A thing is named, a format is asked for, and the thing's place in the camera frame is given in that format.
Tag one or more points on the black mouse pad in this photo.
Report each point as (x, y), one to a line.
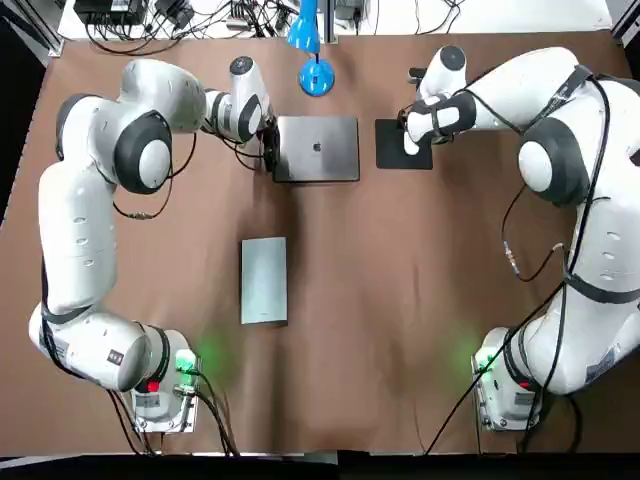
(390, 150)

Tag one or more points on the grey aluminium corner post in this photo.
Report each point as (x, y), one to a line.
(627, 25)
(56, 42)

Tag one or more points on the grey usb hub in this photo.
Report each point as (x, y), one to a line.
(239, 17)

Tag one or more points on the black dock box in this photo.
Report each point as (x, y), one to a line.
(110, 10)

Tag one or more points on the silver flat tablet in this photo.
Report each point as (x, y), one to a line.
(265, 280)

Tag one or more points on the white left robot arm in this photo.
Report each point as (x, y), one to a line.
(80, 225)

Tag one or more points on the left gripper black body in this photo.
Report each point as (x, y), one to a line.
(270, 145)

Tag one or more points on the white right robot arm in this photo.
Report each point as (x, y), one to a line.
(610, 240)

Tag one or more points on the blue desk lamp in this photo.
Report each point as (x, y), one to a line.
(317, 75)

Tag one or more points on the white computer mouse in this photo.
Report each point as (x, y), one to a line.
(411, 145)

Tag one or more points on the aluminium frame post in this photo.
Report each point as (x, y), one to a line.
(330, 22)

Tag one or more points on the black boxy adapter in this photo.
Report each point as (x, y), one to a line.
(175, 12)

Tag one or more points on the grey laptop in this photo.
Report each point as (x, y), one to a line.
(320, 150)

